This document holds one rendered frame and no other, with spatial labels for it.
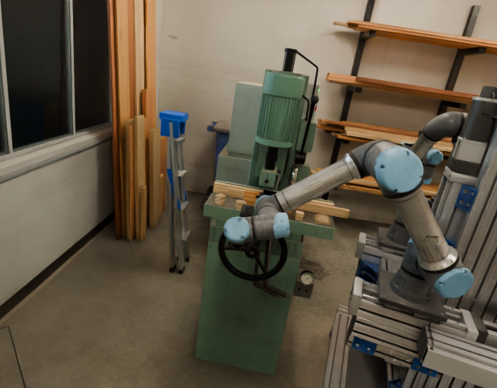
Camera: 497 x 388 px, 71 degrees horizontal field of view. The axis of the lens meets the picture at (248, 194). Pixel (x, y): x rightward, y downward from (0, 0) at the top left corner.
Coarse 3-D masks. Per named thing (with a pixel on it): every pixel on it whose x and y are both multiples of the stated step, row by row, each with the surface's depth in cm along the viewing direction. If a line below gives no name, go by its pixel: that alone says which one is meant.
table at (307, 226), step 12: (216, 192) 174; (204, 204) 159; (216, 204) 160; (228, 204) 162; (216, 216) 160; (228, 216) 159; (288, 216) 159; (312, 216) 163; (300, 228) 156; (312, 228) 155; (324, 228) 154
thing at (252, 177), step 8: (304, 88) 170; (256, 128) 180; (296, 128) 176; (296, 136) 178; (256, 144) 182; (296, 144) 179; (256, 152) 183; (288, 152) 181; (256, 160) 184; (288, 160) 182; (288, 168) 183; (248, 176) 190; (256, 176) 187; (288, 176) 185; (248, 184) 189; (256, 184) 188; (280, 184) 187; (288, 184) 187
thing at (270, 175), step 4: (264, 164) 174; (276, 168) 171; (264, 172) 162; (268, 172) 162; (272, 172) 162; (276, 172) 169; (260, 176) 163; (264, 176) 163; (268, 176) 162; (272, 176) 162; (276, 176) 163; (260, 180) 163; (272, 180) 163; (260, 184) 164; (264, 184) 164; (268, 184) 164; (272, 184) 163
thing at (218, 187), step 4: (216, 184) 173; (220, 184) 173; (224, 184) 173; (228, 184) 174; (216, 188) 174; (220, 188) 174; (224, 188) 174; (236, 188) 173; (240, 188) 172; (244, 188) 172; (248, 188) 173; (220, 192) 175; (224, 192) 174; (312, 200) 170; (316, 200) 171; (324, 204) 169; (328, 204) 169; (332, 204) 169
